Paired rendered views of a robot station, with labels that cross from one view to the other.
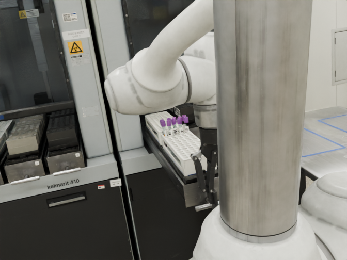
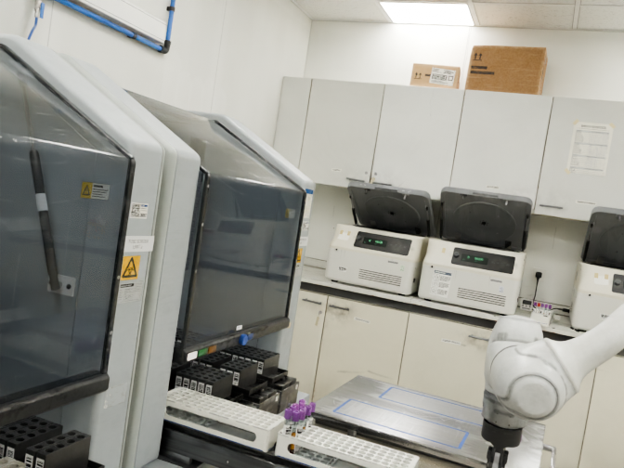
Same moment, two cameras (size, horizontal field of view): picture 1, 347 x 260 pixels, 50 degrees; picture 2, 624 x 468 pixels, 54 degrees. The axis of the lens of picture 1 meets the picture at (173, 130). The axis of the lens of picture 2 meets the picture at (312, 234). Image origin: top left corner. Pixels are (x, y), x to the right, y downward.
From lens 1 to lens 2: 1.26 m
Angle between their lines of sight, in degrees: 57
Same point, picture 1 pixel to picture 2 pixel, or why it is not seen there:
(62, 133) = (71, 450)
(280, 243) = not seen: outside the picture
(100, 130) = (117, 435)
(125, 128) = (148, 425)
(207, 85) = not seen: hidden behind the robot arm
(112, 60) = (165, 297)
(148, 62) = (589, 362)
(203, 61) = not seen: hidden behind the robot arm
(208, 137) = (514, 439)
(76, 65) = (123, 302)
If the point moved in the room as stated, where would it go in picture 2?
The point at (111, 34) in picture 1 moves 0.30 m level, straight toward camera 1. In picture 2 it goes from (175, 252) to (295, 278)
